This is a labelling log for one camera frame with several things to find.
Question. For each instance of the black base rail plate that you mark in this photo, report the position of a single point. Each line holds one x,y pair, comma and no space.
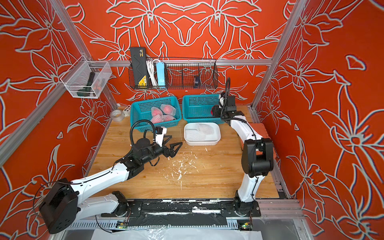
195,213

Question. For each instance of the teal basket for bare apples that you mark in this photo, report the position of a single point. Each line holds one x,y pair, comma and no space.
197,108

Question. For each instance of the clear acrylic wall box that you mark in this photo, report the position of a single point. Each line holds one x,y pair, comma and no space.
77,75

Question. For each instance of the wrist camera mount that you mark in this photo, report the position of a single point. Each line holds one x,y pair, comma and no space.
160,133
225,100

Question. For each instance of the light blue power bank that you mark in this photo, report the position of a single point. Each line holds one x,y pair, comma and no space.
161,74

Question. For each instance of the dark green handled tool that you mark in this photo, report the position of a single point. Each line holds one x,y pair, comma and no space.
87,90

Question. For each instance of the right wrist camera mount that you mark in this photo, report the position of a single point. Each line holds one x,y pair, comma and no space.
225,100

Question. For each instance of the white remote control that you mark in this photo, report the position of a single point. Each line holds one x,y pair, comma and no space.
127,110

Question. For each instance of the small black device in basket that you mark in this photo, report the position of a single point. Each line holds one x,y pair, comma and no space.
197,82

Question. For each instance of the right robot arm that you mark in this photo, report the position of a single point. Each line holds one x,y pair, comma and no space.
257,157

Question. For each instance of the black wire wall basket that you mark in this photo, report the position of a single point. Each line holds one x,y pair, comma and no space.
180,74

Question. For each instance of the clear tape roll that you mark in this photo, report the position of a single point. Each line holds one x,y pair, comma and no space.
117,115

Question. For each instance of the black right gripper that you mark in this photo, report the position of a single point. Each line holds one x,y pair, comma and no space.
215,110

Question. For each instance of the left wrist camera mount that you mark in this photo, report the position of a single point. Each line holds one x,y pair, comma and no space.
160,133

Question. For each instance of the orange tool case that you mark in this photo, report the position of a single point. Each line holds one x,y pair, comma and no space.
261,130

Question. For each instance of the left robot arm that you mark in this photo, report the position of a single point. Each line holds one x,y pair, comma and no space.
70,201

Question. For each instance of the white plastic tub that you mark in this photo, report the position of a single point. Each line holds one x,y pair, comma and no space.
209,140

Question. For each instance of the black box device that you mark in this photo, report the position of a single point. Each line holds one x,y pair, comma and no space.
139,66

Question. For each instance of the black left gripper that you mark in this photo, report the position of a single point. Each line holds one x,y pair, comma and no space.
172,147

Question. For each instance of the teal basket with netted apples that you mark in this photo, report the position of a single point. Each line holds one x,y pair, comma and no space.
142,111

